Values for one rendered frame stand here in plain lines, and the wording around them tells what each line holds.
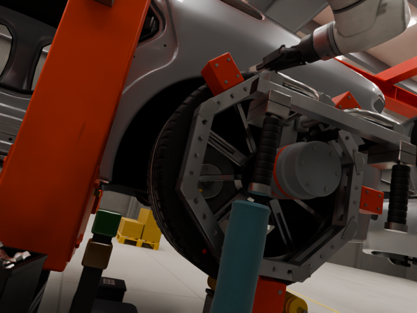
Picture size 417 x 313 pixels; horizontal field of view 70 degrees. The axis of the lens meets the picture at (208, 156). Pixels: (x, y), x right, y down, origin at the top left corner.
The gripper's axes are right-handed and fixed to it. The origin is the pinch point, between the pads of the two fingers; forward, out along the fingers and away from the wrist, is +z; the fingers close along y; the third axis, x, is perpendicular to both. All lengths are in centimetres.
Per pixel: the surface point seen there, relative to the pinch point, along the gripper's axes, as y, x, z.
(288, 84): -22.2, -16.9, -23.1
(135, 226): 203, -94, 425
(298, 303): -4, -69, -11
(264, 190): -33, -39, -23
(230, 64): -18.7, -5.0, -4.2
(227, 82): -20.1, -10.2, -4.0
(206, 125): -25.5, -21.9, -1.1
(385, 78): 409, 117, 67
